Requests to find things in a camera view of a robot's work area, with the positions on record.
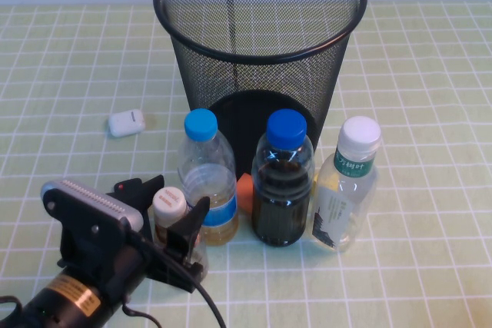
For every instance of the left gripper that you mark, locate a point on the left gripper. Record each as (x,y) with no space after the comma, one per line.
(107,262)

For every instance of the small bottle red-striped label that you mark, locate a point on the small bottle red-striped label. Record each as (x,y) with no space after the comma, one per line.
(168,201)

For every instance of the white-capped bottle green label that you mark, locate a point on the white-capped bottle green label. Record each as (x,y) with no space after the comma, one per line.
(346,197)

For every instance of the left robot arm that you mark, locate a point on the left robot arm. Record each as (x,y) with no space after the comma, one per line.
(57,305)

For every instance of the black mesh wastebasket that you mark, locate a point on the black mesh wastebasket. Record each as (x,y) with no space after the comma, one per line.
(200,74)

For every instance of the black remote control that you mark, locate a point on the black remote control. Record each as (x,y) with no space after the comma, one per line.
(128,184)

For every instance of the light-blue-capped bottle yellow liquid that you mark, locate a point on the light-blue-capped bottle yellow liquid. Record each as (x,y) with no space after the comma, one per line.
(207,174)

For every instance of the orange cube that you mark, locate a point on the orange cube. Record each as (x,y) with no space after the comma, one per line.
(244,193)

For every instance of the white earbuds case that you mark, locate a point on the white earbuds case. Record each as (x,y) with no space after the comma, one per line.
(125,123)

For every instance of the dark-blue-capped bottle dark liquid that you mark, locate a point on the dark-blue-capped bottle dark liquid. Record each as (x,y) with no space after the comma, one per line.
(282,209)

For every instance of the green checked tablecloth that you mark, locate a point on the green checked tablecloth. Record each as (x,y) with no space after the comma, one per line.
(423,113)

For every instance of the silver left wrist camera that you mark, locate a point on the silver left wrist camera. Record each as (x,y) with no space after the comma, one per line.
(96,199)

